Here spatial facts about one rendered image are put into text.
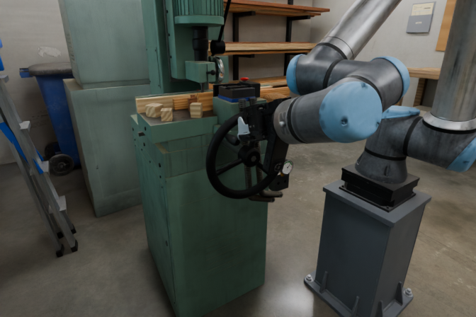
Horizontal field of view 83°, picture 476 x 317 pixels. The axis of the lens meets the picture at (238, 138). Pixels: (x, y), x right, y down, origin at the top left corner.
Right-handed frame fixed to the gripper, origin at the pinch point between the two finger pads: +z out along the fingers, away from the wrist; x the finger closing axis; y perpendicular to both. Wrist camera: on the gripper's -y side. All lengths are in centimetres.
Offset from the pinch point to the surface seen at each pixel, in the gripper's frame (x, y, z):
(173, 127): 11.5, 6.6, 22.8
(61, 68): 44, 75, 195
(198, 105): 2.1, 12.3, 21.7
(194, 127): 4.3, 5.3, 23.3
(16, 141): 65, 15, 100
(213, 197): -1.6, -21.9, 32.9
